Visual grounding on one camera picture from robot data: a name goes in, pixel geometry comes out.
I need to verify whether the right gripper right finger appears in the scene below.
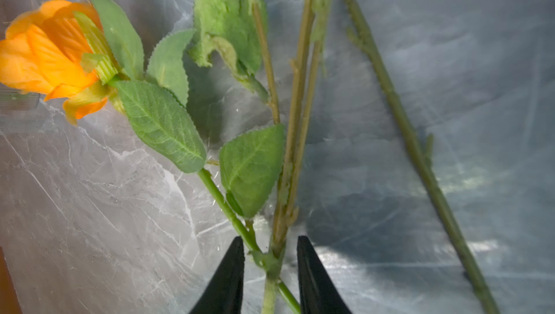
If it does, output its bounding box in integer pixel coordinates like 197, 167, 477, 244
296, 235, 352, 314

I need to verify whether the small white bud stem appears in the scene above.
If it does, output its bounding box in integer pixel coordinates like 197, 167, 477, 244
343, 0, 500, 313

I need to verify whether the red orange flower stem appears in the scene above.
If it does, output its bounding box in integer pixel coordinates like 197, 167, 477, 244
190, 0, 332, 313

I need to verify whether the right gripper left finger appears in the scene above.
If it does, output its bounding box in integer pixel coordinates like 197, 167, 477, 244
189, 237, 245, 314

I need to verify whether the orange rose flower stem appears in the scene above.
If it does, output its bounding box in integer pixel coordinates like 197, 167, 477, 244
1, 0, 301, 313

